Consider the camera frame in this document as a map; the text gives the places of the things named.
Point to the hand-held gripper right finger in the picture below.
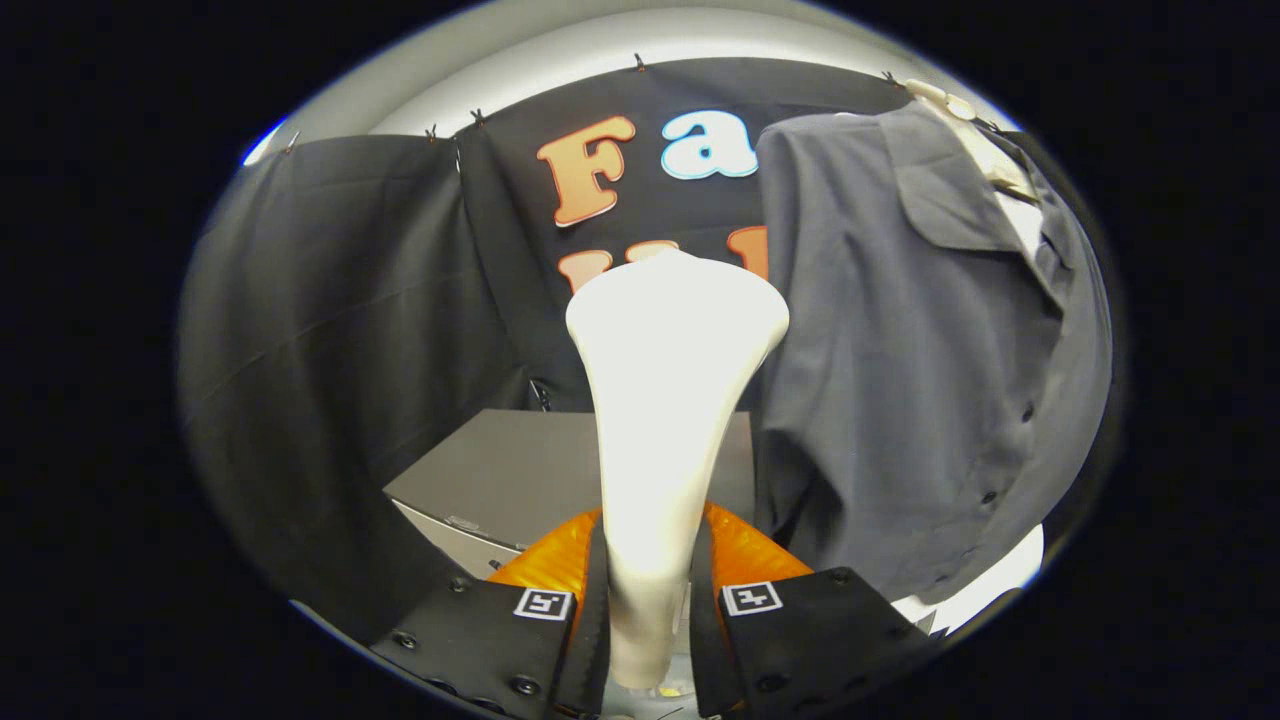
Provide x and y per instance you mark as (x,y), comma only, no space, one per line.
(702,630)

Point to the ceiling light panel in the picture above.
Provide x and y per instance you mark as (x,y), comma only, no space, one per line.
(262,145)

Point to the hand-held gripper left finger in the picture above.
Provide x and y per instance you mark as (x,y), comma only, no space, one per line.
(596,620)

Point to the grey button shirt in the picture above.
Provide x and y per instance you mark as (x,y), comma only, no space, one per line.
(900,350)

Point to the white garment steamer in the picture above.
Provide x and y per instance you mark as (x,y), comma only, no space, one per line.
(665,400)

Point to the black backdrop cloth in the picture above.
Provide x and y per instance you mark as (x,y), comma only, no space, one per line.
(330,330)

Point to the row of black backdrop clips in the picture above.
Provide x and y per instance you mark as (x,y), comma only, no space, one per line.
(477,117)

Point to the grey cabinet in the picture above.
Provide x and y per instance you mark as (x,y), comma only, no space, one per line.
(500,470)

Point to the white plastic garment hanger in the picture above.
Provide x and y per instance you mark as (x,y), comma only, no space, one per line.
(985,150)

